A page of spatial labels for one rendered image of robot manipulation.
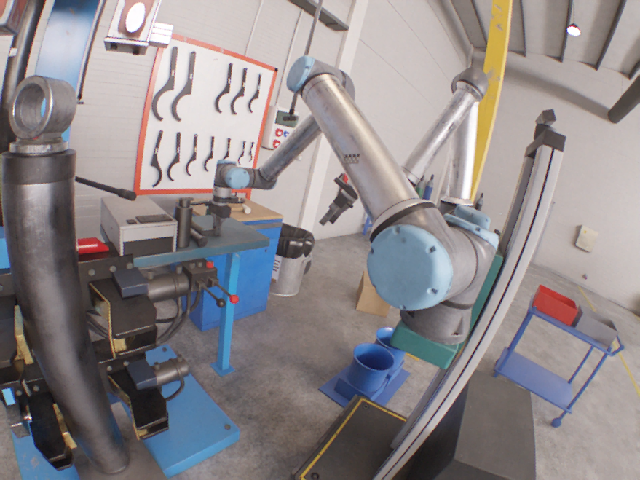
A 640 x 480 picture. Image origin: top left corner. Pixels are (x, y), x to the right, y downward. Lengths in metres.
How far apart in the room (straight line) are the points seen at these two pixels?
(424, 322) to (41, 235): 0.91
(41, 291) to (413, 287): 0.84
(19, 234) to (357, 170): 0.79
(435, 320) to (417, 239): 0.27
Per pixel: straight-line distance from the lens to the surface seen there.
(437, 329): 0.69
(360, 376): 2.00
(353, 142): 0.63
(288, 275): 3.00
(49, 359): 0.99
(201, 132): 3.16
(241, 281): 2.45
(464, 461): 1.04
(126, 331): 0.90
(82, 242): 1.15
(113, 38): 0.78
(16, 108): 0.84
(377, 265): 0.52
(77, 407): 1.14
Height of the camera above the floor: 1.56
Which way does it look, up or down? 18 degrees down
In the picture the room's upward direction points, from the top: 14 degrees clockwise
